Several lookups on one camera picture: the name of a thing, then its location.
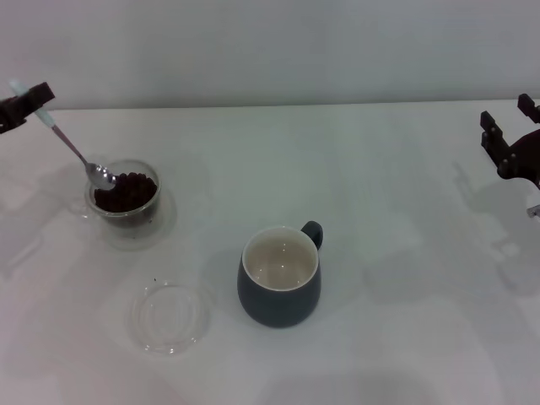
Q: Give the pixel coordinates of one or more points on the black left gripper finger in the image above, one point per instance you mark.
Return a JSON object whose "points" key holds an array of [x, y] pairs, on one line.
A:
{"points": [[10, 111], [42, 95]]}

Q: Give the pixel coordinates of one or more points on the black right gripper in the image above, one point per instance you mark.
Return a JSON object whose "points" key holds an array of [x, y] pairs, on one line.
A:
{"points": [[529, 156]]}

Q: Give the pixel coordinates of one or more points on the dark grey ceramic mug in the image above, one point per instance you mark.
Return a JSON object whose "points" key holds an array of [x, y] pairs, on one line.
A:
{"points": [[274, 308]]}

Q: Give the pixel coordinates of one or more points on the coffee beans pile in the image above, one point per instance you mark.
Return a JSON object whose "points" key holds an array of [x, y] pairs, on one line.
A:
{"points": [[131, 196]]}

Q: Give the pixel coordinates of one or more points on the glass bowl of coffee beans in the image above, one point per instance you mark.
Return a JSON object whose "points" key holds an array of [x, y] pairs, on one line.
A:
{"points": [[126, 219]]}

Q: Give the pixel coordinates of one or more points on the clear glass saucer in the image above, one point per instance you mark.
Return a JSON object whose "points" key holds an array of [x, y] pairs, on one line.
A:
{"points": [[165, 223]]}

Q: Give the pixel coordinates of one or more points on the small clear glass dish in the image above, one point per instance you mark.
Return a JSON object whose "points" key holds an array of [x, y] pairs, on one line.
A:
{"points": [[169, 316]]}

